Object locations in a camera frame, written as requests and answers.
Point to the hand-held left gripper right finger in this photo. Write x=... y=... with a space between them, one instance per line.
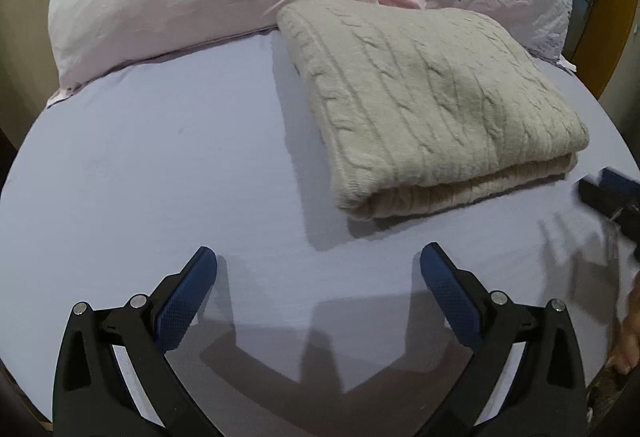
x=449 y=292

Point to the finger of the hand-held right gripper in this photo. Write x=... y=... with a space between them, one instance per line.
x=602 y=194

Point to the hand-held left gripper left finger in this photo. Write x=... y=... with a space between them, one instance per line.
x=181 y=298

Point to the person's right hand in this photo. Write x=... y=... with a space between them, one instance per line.
x=629 y=332

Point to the lavender bed sheet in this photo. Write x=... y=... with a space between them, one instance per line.
x=160 y=177

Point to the wooden bed frame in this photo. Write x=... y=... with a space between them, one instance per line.
x=607 y=32

